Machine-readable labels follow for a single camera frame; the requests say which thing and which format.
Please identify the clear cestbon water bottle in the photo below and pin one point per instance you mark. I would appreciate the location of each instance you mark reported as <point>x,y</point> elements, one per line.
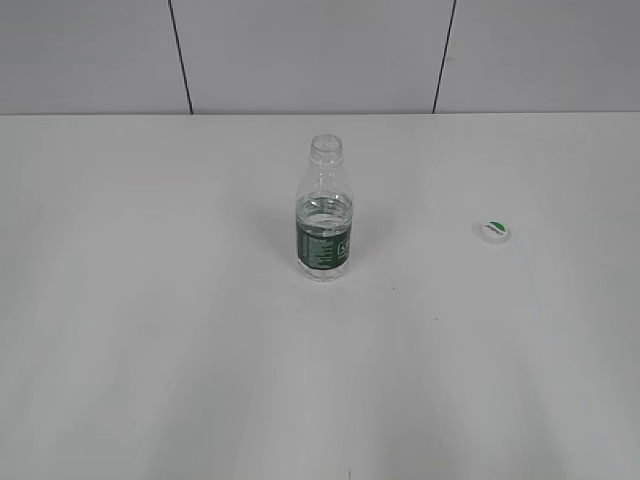
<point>324,212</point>

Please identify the white green bottle cap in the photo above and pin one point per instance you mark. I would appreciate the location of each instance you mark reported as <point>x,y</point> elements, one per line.
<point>492,232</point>

